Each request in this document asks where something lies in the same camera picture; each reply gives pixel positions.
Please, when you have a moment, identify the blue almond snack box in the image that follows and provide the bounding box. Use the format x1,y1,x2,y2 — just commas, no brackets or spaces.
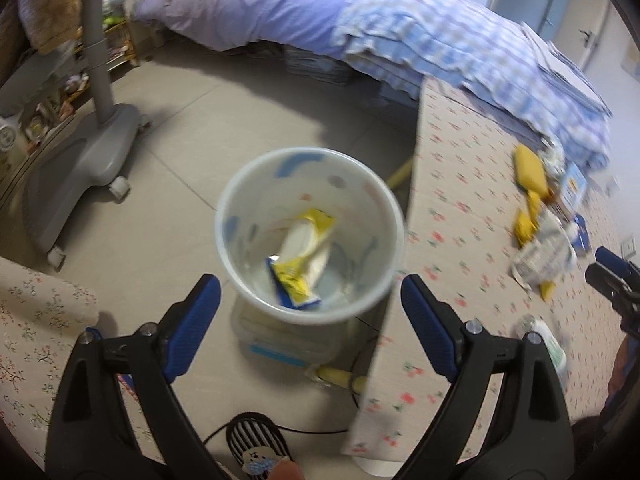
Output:
572,214,591,258

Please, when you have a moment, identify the white green-label bottle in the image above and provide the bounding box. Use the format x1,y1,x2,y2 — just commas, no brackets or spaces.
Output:
513,314,567,384

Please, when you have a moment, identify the white plastic trash bin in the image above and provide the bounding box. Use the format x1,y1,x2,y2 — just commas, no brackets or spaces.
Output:
214,148,405,325

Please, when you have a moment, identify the person's left hand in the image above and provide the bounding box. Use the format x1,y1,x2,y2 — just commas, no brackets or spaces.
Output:
268,458,305,480

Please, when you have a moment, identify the crumpled printed paper wrapper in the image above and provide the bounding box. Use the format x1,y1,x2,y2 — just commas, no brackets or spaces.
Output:
510,209,578,290

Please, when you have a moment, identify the blue paper snack bag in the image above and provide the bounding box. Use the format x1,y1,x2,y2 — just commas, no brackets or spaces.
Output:
556,162,588,216

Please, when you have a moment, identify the yellow flat wrapper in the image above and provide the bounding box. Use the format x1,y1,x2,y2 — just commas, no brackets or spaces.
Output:
510,191,555,301

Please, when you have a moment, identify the floral cushion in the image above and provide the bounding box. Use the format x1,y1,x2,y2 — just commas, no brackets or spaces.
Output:
0,254,151,466

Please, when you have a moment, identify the yellow sponge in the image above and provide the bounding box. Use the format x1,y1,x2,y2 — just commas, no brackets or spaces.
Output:
513,144,549,198

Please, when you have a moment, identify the black white small fan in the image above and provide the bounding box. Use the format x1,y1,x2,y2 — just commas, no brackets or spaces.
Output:
226,412,292,479

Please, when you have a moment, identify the cherry print table cloth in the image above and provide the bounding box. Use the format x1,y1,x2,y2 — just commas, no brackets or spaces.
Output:
344,78,623,463

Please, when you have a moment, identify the clear plastic storage box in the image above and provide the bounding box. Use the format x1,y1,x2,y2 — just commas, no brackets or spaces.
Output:
231,297,349,367

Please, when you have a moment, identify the yellow wrapper in bin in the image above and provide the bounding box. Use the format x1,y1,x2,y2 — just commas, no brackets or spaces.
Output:
266,208,336,310

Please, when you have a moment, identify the grey rolling chair base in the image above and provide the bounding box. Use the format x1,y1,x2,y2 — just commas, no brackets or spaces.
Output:
22,0,149,271

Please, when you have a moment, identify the blue checked ruffled blanket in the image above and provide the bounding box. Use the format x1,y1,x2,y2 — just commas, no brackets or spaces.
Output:
331,0,612,172

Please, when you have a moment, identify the purple bed sheet mattress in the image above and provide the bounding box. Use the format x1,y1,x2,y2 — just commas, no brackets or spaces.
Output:
132,0,346,60

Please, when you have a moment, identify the brown plush blanket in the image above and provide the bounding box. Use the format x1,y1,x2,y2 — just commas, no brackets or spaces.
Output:
1,0,80,81

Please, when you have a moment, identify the toy shelf rack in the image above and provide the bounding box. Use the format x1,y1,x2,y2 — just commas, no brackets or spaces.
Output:
74,0,141,68

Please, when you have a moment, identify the black power cable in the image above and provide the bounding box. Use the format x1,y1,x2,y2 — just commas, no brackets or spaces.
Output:
202,316,381,446

